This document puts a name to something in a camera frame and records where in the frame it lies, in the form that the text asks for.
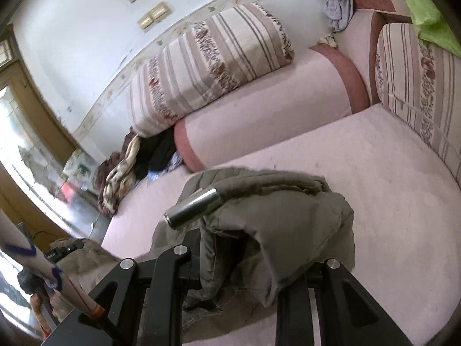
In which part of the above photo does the olive green padded jacket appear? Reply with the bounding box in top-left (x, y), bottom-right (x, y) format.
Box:
top-left (50, 166), bottom-right (356, 329)

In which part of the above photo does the brown beige patterned blanket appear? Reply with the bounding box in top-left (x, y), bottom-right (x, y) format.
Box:
top-left (95, 131), bottom-right (141, 219)

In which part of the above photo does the blue plastic bag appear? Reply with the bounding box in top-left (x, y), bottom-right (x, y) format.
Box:
top-left (147, 152), bottom-right (184, 181)

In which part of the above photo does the black garment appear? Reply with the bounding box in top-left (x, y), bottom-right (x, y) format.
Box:
top-left (134, 127), bottom-right (178, 180)

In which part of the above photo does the pink bed mattress cover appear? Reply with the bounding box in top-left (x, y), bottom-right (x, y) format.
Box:
top-left (101, 10), bottom-right (461, 346)

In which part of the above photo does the white sleeve with blue stripes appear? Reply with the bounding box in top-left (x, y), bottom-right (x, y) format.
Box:
top-left (1, 211), bottom-right (105, 319)

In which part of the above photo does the striped floral pillow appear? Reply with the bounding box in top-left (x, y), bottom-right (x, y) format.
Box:
top-left (128, 3), bottom-right (294, 138)

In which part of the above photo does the pink bolster cushion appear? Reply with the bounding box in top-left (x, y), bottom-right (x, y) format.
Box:
top-left (174, 45), bottom-right (372, 172)

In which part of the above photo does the striped floral side cushion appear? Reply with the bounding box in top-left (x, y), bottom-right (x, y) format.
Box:
top-left (375, 23), bottom-right (460, 182)

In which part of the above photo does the grey lilac cloth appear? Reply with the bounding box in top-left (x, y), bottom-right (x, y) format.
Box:
top-left (324, 0), bottom-right (354, 33)

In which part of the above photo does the green cloth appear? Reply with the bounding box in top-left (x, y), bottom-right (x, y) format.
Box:
top-left (405, 0), bottom-right (460, 57)

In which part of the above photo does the wooden door frame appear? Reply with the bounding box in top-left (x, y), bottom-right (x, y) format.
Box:
top-left (1, 26), bottom-right (82, 248)

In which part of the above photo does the wall light switch plate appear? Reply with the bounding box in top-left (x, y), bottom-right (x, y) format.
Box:
top-left (137, 2), bottom-right (171, 31)

